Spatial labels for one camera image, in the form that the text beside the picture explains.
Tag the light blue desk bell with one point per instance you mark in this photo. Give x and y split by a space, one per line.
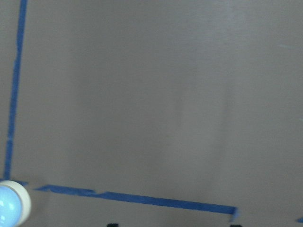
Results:
15 204

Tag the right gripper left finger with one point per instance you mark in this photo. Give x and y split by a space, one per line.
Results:
112 225

